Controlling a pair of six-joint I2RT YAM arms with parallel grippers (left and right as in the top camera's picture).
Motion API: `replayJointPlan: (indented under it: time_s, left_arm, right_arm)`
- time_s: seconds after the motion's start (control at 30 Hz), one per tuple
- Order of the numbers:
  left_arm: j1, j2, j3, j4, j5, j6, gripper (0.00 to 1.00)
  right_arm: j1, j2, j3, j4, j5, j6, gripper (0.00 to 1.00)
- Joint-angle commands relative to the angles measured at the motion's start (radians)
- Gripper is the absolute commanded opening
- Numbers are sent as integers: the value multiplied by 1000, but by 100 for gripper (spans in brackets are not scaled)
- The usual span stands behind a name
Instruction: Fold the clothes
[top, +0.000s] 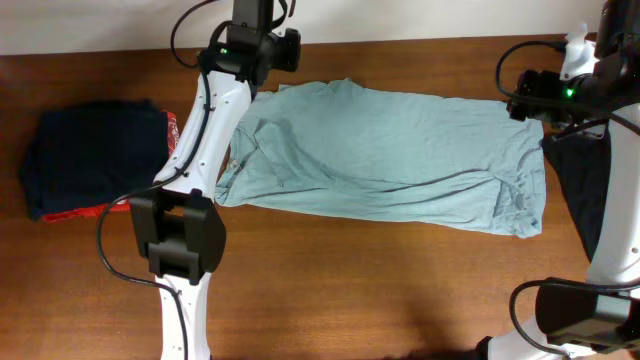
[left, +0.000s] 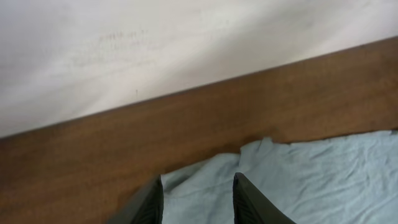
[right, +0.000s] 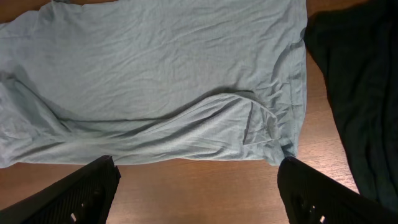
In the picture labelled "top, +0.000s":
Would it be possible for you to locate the light blue t-shirt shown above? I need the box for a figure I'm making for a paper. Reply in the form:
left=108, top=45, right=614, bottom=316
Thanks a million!
left=215, top=79, right=546, bottom=238

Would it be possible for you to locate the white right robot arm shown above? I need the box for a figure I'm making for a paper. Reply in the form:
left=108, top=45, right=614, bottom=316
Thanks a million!
left=472, top=0, right=639, bottom=359

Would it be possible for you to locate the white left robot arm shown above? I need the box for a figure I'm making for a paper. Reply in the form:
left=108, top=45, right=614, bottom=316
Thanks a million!
left=129, top=0, right=301, bottom=359

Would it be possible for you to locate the black garment at right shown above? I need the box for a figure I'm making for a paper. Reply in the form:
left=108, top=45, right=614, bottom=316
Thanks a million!
left=542, top=130, right=612, bottom=261

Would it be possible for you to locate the folded red shirt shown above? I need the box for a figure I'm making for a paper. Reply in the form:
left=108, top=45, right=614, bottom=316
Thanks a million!
left=41, top=110, right=179, bottom=223

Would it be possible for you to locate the folded navy blue shirt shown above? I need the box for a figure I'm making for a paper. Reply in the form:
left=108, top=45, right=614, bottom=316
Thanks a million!
left=19, top=100, right=170, bottom=221

